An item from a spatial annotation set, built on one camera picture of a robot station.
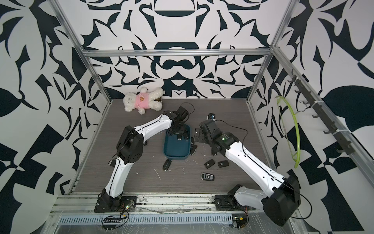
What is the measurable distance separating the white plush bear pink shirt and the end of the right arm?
1.84 feet

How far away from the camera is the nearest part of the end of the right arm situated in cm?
53

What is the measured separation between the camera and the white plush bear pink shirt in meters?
1.09
